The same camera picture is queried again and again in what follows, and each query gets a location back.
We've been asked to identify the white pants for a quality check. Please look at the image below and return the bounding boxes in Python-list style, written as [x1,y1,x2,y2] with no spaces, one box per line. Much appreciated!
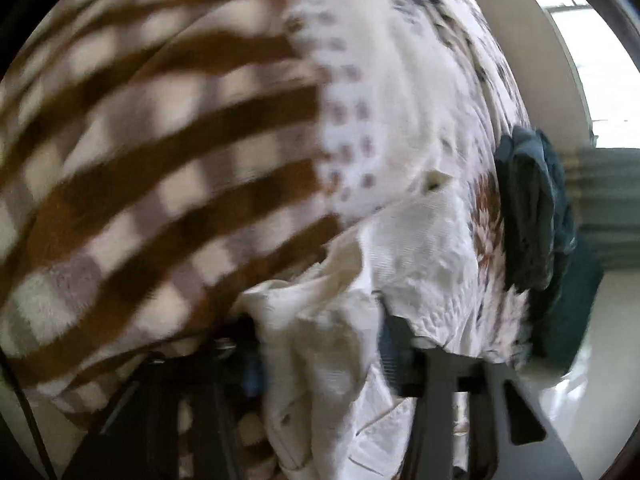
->
[236,181,490,479]

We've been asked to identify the folded dark blue pants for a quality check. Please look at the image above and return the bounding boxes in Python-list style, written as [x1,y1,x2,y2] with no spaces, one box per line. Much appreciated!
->
[495,126,577,292]

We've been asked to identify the dark teal crumpled blanket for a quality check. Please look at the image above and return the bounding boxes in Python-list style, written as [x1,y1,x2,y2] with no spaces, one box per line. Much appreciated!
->
[528,232,604,374]

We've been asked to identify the right grey striped curtain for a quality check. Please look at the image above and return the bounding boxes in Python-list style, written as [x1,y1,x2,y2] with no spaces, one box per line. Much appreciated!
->
[563,148,640,271]

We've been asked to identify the floral bed blanket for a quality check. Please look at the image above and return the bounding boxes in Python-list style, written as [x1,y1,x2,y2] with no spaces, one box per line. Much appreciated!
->
[0,0,534,480]

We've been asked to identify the window with metal bars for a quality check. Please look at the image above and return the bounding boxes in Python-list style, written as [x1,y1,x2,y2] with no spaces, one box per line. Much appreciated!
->
[549,6,639,148]

